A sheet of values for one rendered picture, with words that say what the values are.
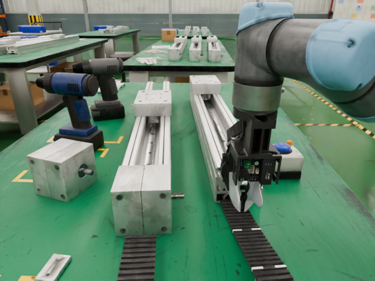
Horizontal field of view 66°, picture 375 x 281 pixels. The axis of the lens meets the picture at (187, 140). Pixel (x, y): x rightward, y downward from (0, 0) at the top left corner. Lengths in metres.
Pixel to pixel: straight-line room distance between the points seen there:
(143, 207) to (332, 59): 0.36
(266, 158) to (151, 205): 0.21
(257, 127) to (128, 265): 0.27
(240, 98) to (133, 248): 0.28
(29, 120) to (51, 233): 2.48
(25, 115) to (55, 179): 2.40
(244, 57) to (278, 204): 0.33
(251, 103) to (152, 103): 0.46
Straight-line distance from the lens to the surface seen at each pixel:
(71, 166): 0.65
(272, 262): 0.47
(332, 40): 0.35
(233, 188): 0.55
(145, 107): 0.86
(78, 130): 0.86
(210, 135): 0.73
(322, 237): 0.59
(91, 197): 0.67
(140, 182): 0.51
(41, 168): 0.67
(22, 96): 2.99
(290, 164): 0.72
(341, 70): 0.35
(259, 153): 0.46
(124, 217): 0.53
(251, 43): 0.43
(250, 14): 0.43
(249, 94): 0.44
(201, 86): 1.10
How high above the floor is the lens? 1.14
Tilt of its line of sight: 24 degrees down
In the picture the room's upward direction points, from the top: straight up
